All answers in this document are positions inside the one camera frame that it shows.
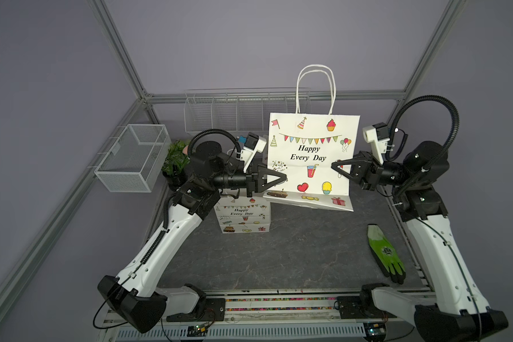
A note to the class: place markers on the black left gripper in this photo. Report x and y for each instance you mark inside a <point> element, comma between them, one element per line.
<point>254,180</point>

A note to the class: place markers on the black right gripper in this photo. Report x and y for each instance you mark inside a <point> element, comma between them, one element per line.
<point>368,172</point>

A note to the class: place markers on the large white party paper bag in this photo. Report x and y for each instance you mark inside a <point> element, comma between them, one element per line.
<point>304,145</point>

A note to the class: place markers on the small white party paper bag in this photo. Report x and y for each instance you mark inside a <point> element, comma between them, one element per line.
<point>243,215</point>

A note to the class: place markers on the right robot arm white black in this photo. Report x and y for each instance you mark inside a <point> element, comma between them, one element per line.
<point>459,311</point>

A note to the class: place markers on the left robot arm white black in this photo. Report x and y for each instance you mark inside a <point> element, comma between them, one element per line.
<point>219,161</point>

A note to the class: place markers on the potted plant with pink flower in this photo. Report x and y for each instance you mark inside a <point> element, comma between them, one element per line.
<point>173,168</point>

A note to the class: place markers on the green black work glove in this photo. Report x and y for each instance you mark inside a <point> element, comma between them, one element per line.
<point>385,255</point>

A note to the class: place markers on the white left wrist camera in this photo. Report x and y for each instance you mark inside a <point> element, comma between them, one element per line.
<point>252,144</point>

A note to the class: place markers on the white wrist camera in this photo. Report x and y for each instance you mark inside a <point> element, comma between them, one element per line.
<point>378,137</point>
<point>252,144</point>

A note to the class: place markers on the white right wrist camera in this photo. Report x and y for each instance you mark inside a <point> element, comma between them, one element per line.
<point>378,137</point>

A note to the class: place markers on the white wire wall shelf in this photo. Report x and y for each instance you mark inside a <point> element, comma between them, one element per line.
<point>235,109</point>

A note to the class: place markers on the white wire side basket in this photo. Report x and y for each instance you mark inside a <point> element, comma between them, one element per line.
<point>134,161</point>

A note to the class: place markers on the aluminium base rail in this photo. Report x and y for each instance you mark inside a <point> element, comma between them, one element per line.
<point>274,315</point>

